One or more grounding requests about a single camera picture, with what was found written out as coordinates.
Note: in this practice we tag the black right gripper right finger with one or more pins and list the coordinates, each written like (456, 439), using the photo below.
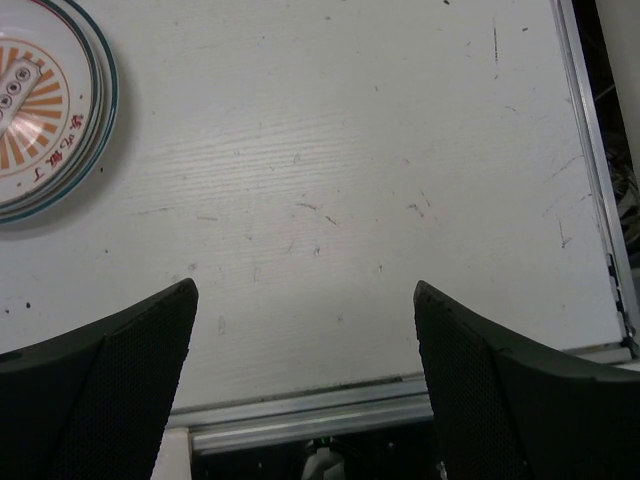
(508, 407)

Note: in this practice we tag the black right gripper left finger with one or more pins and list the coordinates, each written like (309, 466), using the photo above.
(93, 403)

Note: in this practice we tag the white plate with dark rim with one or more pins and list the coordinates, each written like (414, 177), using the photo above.
(111, 120)

